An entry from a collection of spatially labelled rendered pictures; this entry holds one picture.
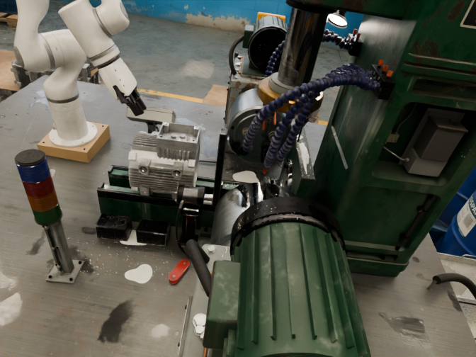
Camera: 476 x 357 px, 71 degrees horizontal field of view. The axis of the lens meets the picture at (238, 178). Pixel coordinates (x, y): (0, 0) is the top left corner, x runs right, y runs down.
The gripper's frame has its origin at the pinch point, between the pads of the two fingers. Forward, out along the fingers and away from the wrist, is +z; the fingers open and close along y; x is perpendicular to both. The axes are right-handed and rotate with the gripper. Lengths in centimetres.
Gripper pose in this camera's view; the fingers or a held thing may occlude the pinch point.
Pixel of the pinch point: (137, 106)
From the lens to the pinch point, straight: 111.8
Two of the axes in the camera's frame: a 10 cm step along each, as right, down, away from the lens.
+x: 9.2, -2.7, -2.8
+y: -0.5, 6.2, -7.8
